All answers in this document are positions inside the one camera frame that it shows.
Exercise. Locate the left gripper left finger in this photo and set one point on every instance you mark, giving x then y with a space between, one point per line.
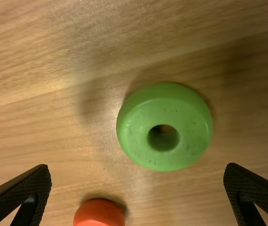
4 202

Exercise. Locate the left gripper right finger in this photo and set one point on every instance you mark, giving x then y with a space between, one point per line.
265 195

